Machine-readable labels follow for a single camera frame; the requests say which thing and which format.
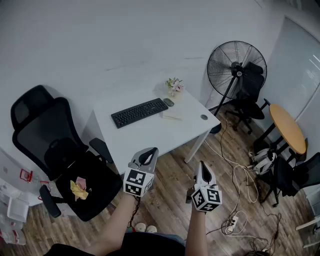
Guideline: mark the round grey desk grommet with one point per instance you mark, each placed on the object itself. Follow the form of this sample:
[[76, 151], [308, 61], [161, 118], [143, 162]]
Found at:
[[204, 117]]

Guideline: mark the white power strip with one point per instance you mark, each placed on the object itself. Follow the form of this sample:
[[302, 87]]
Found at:
[[234, 221]]

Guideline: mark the black mesh office chair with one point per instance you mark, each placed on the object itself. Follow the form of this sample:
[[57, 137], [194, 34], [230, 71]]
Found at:
[[50, 130]]

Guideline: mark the pink and white flower bouquet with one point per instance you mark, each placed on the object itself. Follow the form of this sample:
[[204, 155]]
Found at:
[[175, 87]]

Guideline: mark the person's left forearm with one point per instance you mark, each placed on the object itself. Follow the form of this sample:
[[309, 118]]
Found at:
[[115, 220]]

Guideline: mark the crumpled yellow paper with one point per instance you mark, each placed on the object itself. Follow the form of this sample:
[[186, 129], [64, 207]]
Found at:
[[80, 193]]

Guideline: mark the black fabric chair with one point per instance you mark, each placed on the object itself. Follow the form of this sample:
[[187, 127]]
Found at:
[[295, 177]]

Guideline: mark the black standing fan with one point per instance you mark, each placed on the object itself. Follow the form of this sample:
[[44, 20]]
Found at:
[[237, 71]]

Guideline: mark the red and white plastic bag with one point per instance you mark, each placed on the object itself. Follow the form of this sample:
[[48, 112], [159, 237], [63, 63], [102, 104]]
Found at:
[[26, 176]]

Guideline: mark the white and black headset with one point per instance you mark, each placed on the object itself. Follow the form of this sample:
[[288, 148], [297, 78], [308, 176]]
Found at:
[[263, 161]]

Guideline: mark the small beige notepad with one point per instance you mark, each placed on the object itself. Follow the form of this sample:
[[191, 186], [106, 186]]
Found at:
[[172, 115]]

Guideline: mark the crumpled pink paper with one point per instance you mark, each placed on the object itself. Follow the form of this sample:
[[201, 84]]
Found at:
[[81, 182]]

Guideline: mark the clear plastic container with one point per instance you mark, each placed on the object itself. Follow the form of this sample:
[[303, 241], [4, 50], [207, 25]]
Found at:
[[17, 208]]

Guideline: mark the round wooden table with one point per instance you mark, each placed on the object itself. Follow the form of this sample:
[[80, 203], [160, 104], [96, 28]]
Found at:
[[287, 127]]

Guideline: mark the grey computer mouse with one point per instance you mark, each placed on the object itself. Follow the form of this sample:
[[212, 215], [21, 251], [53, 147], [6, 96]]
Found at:
[[169, 102]]

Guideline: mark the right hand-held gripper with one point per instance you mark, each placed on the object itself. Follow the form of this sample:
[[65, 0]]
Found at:
[[206, 197]]

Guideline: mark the person's beige slipper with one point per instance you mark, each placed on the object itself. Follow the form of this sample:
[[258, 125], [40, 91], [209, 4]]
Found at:
[[140, 227], [151, 228]]

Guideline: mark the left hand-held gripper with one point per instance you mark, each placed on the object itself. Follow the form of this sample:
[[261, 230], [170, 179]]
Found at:
[[135, 178]]

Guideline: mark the black keyboard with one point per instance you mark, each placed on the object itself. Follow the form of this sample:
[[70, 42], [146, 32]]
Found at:
[[138, 112]]

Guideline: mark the white metal frame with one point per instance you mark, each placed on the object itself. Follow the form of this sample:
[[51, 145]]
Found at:
[[308, 225]]

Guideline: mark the person's right forearm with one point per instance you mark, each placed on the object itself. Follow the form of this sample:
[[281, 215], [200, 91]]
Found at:
[[197, 232]]

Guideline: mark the person's black shirt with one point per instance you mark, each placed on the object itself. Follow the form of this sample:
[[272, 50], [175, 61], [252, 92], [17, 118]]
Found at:
[[150, 246]]

